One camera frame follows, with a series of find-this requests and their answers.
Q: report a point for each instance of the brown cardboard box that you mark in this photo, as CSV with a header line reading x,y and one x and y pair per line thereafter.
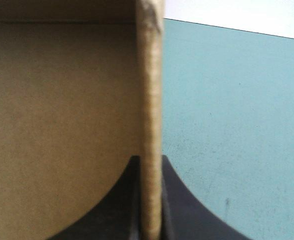
x,y
62,112

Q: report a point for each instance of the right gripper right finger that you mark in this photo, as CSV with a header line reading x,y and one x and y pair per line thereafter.
x,y
184,215

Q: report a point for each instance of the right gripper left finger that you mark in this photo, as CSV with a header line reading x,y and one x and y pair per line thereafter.
x,y
116,212

